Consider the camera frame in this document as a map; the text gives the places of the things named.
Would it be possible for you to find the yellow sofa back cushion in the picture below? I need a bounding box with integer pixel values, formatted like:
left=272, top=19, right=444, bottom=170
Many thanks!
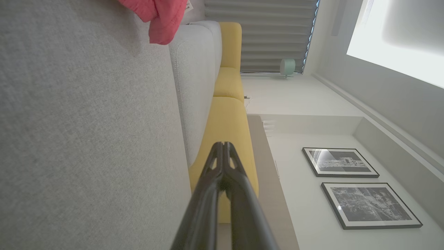
left=219, top=22, right=242, bottom=71
left=213, top=67, right=245, bottom=102
left=189, top=97, right=259, bottom=223

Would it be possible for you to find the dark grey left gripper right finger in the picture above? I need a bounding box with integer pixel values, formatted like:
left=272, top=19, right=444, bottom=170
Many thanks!
left=223, top=142, right=280, bottom=250

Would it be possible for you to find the grey sofa seat cushion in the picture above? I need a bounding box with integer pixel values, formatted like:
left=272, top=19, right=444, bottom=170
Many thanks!
left=189, top=20, right=223, bottom=81
left=169, top=24, right=216, bottom=168

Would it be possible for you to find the large grey sofa ottoman cushion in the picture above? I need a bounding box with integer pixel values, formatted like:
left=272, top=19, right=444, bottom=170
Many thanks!
left=0, top=0, right=192, bottom=250

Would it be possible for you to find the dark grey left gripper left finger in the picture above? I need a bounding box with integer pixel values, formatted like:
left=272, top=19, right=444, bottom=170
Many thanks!
left=170, top=142, right=223, bottom=250

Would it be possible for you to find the red Bulls basketball jersey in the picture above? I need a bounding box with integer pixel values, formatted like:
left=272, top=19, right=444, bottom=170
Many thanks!
left=118, top=0, right=193, bottom=45

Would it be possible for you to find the black framed monochrome picture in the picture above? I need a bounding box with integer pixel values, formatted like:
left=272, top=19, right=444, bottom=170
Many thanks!
left=301, top=147, right=380, bottom=178
left=321, top=182, right=423, bottom=231

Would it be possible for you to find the grey pleated curtain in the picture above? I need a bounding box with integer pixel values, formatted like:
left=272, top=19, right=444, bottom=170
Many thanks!
left=204, top=0, right=320, bottom=74

